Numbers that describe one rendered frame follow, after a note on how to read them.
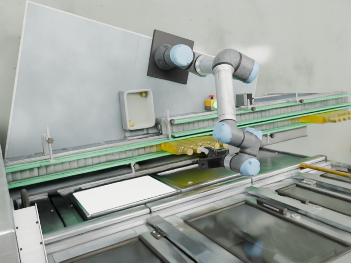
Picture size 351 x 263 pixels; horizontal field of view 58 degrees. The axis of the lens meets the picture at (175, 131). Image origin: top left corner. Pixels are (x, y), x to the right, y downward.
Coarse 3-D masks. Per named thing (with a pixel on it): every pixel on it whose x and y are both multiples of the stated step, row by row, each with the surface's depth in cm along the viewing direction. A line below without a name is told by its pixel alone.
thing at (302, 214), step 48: (48, 192) 167; (192, 192) 144; (240, 192) 149; (288, 192) 146; (336, 192) 140; (48, 240) 111; (96, 240) 115; (144, 240) 111; (192, 240) 106; (240, 240) 107; (288, 240) 105; (336, 240) 102
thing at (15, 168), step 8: (312, 112) 244; (320, 112) 244; (272, 120) 222; (280, 120) 224; (184, 136) 188; (192, 136) 188; (136, 144) 177; (144, 144) 175; (152, 144) 176; (88, 152) 165; (96, 152) 163; (104, 152) 163; (48, 160) 155; (56, 160) 153; (64, 160) 153; (8, 168) 146; (16, 168) 144; (24, 168) 145
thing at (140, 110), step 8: (128, 96) 187; (136, 96) 189; (152, 96) 186; (128, 104) 187; (136, 104) 190; (144, 104) 192; (152, 104) 187; (128, 112) 188; (136, 112) 190; (144, 112) 193; (152, 112) 188; (128, 120) 181; (136, 120) 191; (144, 120) 193; (152, 120) 189; (136, 128) 183
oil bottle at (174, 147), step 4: (164, 144) 183; (168, 144) 179; (172, 144) 175; (176, 144) 173; (180, 144) 172; (184, 144) 173; (164, 148) 184; (168, 148) 180; (172, 148) 175; (176, 148) 172; (180, 148) 170; (172, 152) 176; (176, 152) 172; (180, 152) 171
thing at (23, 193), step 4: (20, 192) 98; (24, 192) 95; (24, 196) 93; (12, 200) 95; (24, 200) 92; (28, 200) 93; (12, 204) 93; (24, 204) 92; (28, 204) 92; (12, 208) 92
